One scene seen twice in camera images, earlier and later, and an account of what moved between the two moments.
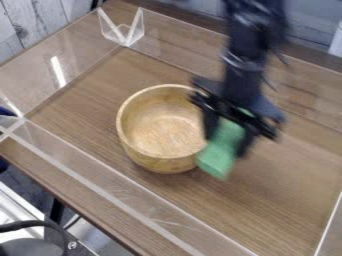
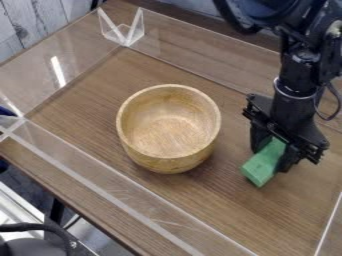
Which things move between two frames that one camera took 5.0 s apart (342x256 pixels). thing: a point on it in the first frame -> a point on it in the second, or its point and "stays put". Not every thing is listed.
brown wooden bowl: x=161 y=128 stays put
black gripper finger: x=209 y=120 -> x=259 y=137
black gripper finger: x=251 y=135 -> x=291 y=158
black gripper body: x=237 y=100 -> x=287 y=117
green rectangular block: x=215 y=158 -> x=259 y=168
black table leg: x=57 y=210 stays put
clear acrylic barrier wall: x=221 y=160 stays put
